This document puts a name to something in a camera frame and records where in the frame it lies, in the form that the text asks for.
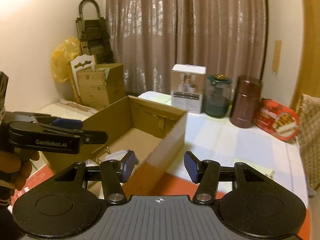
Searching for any brown thermos flask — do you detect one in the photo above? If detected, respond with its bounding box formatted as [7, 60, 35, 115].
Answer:
[230, 74, 263, 128]

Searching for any white product box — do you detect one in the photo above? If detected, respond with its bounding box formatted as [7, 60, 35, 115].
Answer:
[171, 64, 207, 113]

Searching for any brown patterned curtain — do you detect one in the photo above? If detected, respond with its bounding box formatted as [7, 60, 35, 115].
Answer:
[105, 0, 268, 98]

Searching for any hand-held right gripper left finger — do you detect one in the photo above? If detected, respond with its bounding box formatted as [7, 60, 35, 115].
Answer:
[54, 150, 136, 205]

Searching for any wooden door handle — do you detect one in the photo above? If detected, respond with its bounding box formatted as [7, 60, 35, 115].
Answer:
[272, 40, 282, 74]

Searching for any red printed mat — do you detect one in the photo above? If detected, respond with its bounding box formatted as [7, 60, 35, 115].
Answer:
[11, 164, 227, 207]

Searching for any chair with quilted cover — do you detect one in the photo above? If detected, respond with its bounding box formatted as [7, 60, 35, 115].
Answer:
[296, 94, 320, 195]

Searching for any yellow plastic bag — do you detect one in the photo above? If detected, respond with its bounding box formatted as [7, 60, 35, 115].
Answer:
[51, 37, 82, 83]

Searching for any white carved board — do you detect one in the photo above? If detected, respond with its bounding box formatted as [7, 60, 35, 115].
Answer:
[69, 54, 97, 104]

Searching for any beige bed cover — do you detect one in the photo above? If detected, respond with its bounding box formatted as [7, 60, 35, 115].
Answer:
[36, 99, 99, 117]

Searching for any dark folding rack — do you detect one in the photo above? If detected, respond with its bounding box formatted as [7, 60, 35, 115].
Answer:
[75, 0, 115, 64]

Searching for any wooden wardrobe panel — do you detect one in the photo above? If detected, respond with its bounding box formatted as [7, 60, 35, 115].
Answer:
[291, 0, 320, 110]

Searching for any tall cardboard box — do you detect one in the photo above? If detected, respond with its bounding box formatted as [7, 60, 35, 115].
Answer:
[76, 63, 126, 110]

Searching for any green glass jar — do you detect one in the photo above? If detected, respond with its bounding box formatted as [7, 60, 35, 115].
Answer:
[202, 74, 234, 118]

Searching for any person's left hand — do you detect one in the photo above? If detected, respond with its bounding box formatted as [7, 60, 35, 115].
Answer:
[0, 151, 40, 191]

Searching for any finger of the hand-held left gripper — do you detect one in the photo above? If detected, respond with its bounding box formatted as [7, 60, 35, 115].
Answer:
[37, 124, 108, 145]
[11, 112, 83, 132]

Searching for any red oval food package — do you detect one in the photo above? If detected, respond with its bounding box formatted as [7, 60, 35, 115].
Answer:
[255, 98, 300, 143]

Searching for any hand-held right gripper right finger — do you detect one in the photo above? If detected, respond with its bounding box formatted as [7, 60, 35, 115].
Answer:
[184, 151, 272, 205]

